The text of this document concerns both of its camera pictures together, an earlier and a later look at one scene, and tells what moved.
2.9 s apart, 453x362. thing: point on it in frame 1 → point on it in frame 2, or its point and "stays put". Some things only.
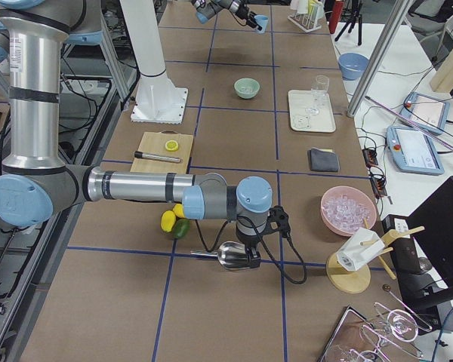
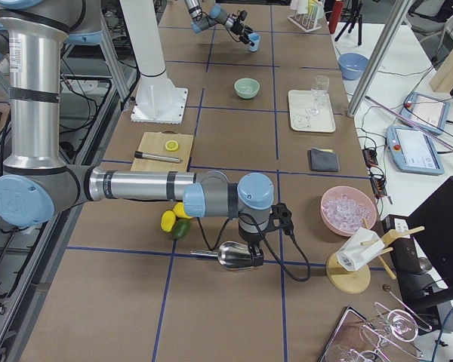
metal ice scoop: x=232 y=255 stays put
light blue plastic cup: x=261 y=20 → x=254 y=38
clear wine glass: x=319 y=87 stays put
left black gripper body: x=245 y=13 → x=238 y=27
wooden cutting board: x=154 y=143 stays put
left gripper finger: x=252 y=21 → x=245 y=39
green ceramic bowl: x=247 y=88 stays put
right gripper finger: x=253 y=257 stays put
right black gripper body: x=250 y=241 stays put
